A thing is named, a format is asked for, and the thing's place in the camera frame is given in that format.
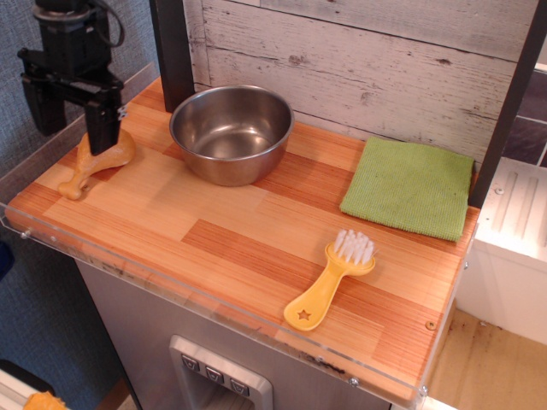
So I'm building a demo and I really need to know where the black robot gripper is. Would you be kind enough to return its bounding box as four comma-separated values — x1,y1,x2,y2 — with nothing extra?
17,12,125,155

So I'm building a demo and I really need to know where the toy chicken drumstick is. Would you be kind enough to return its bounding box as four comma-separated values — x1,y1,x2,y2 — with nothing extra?
57,129,136,200

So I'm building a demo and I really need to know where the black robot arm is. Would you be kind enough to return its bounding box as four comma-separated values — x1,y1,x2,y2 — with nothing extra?
18,1,125,155

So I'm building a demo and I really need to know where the green cloth towel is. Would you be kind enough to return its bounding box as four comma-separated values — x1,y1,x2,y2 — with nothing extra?
340,138,473,242

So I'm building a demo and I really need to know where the clear acrylic left guard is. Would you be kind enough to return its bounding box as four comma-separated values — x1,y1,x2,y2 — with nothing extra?
1,62,159,205

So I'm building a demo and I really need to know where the stainless steel bowl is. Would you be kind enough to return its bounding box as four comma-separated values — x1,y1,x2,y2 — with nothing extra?
169,85,295,186

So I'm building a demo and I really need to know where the grey toy fridge cabinet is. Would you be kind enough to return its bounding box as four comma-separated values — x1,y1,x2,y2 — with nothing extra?
77,262,391,409

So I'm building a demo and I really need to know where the silver dispenser panel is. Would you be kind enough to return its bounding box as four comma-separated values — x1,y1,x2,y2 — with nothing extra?
169,335,274,409

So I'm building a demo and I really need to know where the yellow scrub brush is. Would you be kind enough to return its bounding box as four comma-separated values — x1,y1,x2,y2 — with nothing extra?
283,230,375,331

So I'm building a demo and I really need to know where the white toy sink unit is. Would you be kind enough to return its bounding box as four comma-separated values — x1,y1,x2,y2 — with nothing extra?
456,158,546,343

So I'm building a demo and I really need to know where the dark left post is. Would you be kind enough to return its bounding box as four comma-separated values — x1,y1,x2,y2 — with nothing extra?
150,0,195,113

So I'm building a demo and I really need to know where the dark post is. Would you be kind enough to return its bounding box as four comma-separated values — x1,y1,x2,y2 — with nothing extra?
468,0,546,208
150,0,195,113

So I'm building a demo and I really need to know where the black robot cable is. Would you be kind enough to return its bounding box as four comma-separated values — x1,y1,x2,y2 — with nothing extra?
91,0,126,49

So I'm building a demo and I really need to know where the dark right post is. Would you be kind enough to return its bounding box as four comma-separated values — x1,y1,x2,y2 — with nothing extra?
468,0,546,208

